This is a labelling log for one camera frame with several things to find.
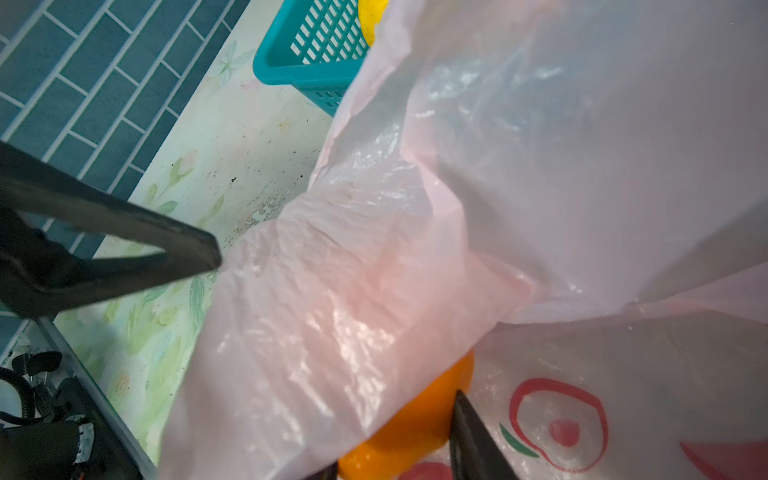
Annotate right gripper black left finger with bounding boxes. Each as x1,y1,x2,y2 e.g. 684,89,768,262
304,462,339,480

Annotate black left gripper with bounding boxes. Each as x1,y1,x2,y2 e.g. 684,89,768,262
1,143,222,318

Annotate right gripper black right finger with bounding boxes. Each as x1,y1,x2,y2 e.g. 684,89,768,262
449,390,519,480

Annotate pink plastic bag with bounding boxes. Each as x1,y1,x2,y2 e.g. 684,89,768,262
158,1,767,479

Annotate yellow lemon fruit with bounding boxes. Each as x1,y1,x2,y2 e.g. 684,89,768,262
358,0,388,46

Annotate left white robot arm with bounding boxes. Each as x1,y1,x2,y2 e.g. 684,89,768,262
1,144,222,479

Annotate teal plastic basket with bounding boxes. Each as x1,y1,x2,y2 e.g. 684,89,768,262
252,0,368,115

